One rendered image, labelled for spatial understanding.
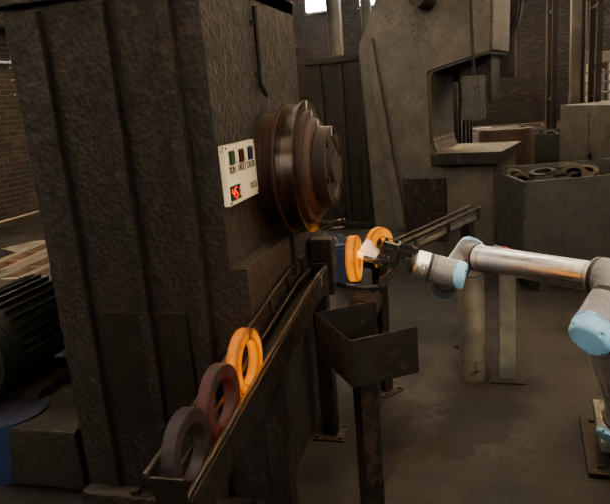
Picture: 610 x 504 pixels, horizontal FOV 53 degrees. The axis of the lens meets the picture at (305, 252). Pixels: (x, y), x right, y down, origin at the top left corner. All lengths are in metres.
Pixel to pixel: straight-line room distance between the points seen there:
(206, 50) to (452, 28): 3.15
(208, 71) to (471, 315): 1.68
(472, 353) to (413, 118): 2.37
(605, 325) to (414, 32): 3.48
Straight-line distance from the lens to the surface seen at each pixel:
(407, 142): 4.89
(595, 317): 1.73
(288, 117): 2.11
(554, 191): 4.20
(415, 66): 4.85
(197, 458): 1.47
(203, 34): 1.83
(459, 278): 2.00
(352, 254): 1.98
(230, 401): 1.60
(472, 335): 2.94
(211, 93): 1.83
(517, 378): 3.09
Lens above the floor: 1.35
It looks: 14 degrees down
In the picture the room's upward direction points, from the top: 5 degrees counter-clockwise
